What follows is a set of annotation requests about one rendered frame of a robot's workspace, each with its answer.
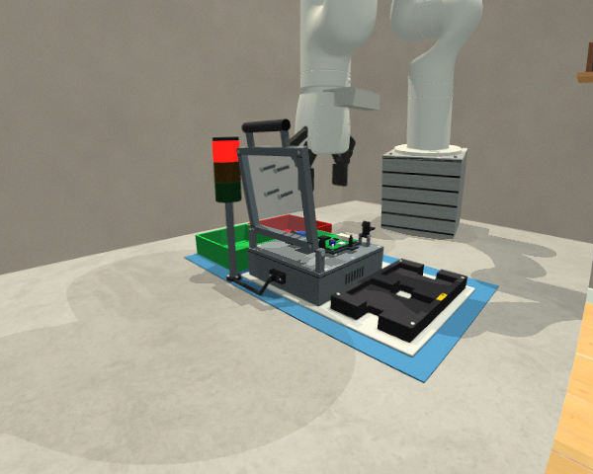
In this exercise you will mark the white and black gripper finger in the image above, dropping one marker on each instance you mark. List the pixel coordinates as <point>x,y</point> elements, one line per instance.
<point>296,140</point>
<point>340,169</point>

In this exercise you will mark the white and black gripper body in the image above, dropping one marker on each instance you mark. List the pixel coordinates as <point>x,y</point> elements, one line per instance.
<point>328,126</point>

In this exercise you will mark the green open bin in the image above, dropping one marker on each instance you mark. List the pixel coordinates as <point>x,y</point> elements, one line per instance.
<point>213,246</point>

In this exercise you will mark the red bin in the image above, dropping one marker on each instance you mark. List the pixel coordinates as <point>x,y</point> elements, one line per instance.
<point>323,226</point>

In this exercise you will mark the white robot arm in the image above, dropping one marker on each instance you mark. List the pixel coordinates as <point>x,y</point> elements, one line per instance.
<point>329,34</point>

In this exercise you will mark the green circuit board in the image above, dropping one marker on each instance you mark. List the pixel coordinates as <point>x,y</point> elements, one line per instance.
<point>338,240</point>

